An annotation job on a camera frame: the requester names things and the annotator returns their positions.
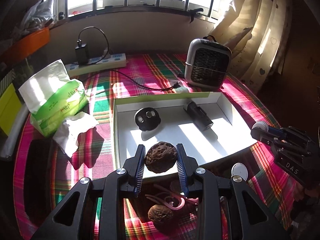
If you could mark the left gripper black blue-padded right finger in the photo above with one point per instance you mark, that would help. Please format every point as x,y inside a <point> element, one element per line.
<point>247,216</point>

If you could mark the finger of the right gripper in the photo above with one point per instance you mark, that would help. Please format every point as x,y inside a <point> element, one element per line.
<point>262,136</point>
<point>277,132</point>

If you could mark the green base round mirror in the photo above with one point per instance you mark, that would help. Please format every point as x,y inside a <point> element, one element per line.
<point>239,169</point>

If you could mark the brown walnut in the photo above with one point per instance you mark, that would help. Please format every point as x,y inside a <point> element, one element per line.
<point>160,214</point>
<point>161,157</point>

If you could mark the black cylindrical flashlight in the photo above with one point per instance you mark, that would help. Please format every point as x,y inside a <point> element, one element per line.
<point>198,116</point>

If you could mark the pink clip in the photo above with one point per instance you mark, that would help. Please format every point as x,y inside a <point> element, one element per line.
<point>172,200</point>

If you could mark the black round three-button device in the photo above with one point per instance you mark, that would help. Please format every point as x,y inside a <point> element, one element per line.
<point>147,119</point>

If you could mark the white green cardboard box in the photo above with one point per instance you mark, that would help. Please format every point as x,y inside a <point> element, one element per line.
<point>228,135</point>

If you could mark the plaid bed sheet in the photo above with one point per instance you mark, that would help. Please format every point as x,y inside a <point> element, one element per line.
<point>94,158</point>

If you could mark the crumpled white tissue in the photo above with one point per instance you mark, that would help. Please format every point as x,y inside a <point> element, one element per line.
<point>67,134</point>

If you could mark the white black mini heater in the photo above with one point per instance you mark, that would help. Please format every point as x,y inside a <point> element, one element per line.
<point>207,63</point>

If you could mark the beige heart-pattern curtain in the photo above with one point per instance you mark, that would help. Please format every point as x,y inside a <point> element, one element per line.
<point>256,32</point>

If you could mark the green tissue pack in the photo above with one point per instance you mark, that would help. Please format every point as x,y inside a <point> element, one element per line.
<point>51,96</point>

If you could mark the yellow green storage box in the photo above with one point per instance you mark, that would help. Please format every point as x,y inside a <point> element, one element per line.
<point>10,106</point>

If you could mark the white power strip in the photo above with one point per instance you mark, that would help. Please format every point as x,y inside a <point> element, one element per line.
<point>114,61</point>

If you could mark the orange box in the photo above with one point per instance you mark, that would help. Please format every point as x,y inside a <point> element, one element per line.
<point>26,46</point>

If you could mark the black charger with cable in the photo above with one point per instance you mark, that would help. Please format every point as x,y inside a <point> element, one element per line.
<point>81,50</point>

